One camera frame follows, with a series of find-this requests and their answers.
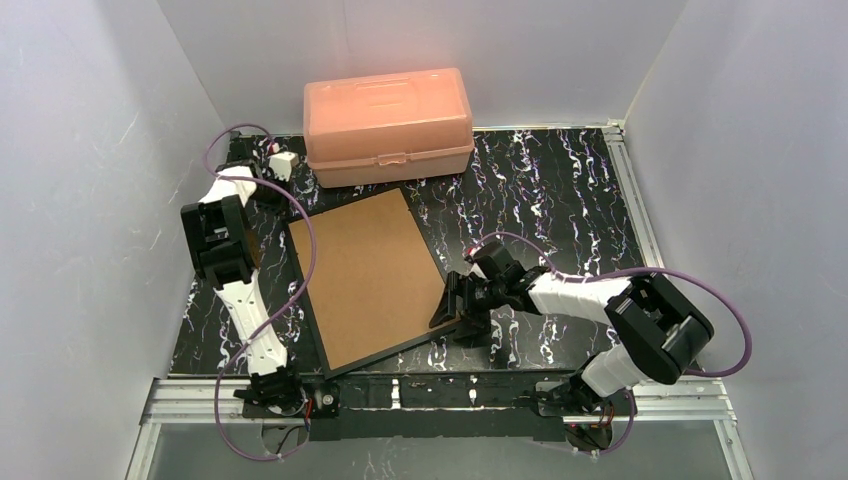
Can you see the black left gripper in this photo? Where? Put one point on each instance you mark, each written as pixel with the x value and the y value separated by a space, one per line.
pixel 266 193

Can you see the brown cardboard backing board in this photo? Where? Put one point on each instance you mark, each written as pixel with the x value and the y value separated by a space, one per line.
pixel 368 278

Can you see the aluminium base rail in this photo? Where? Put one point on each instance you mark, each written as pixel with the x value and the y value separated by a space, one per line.
pixel 193 428

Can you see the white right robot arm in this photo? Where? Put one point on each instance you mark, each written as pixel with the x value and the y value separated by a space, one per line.
pixel 659 329

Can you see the pink plastic storage box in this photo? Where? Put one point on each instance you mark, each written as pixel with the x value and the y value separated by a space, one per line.
pixel 387 128

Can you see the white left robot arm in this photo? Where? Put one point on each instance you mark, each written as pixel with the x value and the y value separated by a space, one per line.
pixel 224 251

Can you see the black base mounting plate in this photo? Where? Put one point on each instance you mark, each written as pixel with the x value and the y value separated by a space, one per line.
pixel 444 405

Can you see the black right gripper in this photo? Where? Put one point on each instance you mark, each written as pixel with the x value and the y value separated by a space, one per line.
pixel 468 301

